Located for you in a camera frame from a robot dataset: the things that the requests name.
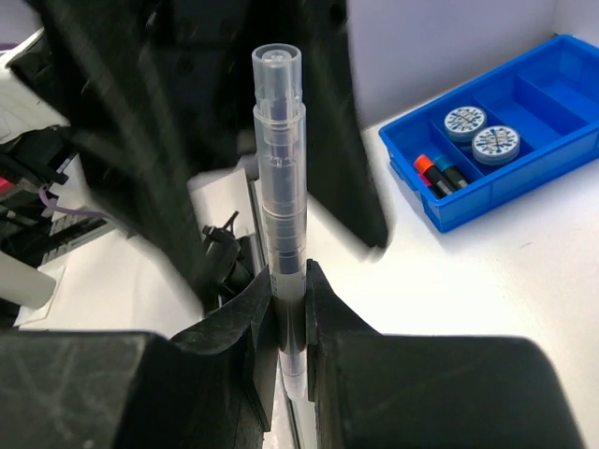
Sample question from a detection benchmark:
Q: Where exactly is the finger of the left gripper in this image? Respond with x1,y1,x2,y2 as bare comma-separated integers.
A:
32,1,206,304
299,1,388,250

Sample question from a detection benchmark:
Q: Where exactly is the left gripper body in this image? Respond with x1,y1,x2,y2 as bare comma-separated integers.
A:
139,1,337,186

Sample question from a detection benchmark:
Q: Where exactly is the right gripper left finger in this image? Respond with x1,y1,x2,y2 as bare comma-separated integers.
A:
1,272,277,448

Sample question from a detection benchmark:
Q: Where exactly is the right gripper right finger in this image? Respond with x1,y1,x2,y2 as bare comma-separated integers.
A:
306,261,584,448

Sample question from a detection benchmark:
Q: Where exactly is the clear pen cap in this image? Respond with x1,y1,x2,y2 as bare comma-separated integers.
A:
252,43,302,122

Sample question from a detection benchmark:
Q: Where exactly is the grey ballpoint pen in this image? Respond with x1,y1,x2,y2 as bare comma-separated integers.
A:
251,42,311,401

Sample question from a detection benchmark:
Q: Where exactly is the orange cap highlighter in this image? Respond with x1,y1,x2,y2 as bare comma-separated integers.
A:
414,154,453,198

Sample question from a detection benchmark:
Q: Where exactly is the blue cap highlighter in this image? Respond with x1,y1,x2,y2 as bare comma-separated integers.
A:
433,155,469,191

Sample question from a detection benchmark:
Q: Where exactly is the blue slime jar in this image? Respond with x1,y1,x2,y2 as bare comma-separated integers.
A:
472,125,521,166
444,106,487,142

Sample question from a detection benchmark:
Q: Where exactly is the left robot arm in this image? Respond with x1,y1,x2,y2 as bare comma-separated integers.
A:
1,1,388,307

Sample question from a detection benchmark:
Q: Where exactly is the blue plastic divided tray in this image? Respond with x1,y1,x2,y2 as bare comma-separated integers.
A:
379,35,598,232

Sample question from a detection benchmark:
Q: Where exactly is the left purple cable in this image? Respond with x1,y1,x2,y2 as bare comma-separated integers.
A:
0,41,104,221

